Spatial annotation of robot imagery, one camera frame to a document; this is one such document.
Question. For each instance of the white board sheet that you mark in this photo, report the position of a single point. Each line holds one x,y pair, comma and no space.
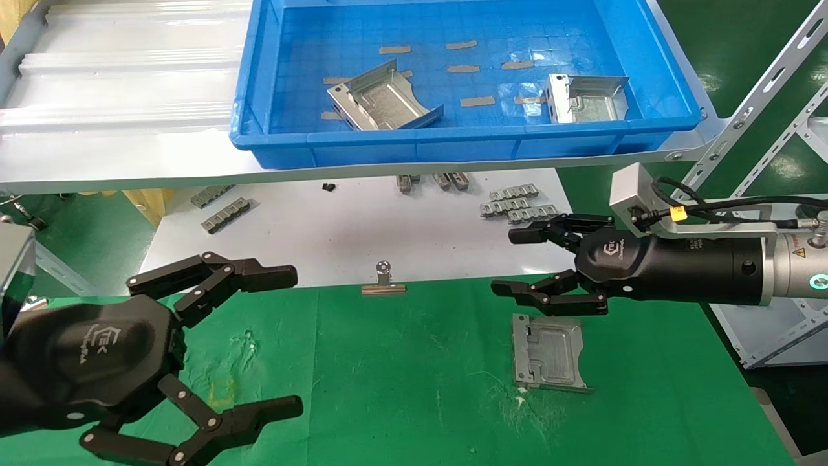
362,233

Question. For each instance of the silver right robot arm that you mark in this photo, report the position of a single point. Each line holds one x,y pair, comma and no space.
792,272

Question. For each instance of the stamped sheet metal part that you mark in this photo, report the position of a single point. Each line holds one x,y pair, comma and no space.
385,100
550,353
592,103

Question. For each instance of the yellow square tape mark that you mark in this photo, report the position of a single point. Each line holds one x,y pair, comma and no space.
212,395

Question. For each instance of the white rack shelf board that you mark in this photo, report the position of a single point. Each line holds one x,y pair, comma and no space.
770,330

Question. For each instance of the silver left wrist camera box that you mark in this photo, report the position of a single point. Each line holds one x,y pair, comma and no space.
14,272

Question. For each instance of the white metal shelf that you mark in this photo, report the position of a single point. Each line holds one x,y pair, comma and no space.
129,97

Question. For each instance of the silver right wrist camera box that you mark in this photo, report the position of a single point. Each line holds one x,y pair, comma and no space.
631,188

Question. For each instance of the green table mat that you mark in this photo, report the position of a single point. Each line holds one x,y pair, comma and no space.
388,362

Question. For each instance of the blue plastic tray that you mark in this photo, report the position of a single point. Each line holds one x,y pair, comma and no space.
388,145

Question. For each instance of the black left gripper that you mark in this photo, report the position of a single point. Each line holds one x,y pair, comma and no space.
97,362

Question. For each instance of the grey metal angle bar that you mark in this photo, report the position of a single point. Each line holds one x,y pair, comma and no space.
61,268

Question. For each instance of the white slotted rack bar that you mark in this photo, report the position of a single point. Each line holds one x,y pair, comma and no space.
814,139

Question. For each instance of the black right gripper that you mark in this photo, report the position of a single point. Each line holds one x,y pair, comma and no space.
686,268

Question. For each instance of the yellow plastic bag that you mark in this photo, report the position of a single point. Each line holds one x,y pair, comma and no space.
13,19

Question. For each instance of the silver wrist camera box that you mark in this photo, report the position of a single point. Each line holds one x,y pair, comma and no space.
14,272
631,188

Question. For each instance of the white slotted rack post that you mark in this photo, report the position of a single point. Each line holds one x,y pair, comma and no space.
783,145
750,107

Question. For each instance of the grey metal clip strip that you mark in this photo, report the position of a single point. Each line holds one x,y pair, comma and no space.
459,182
504,208
211,197
533,213
225,216
407,184
442,182
514,193

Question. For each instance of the silver camera mount bracket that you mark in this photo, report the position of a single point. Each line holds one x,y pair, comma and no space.
724,228

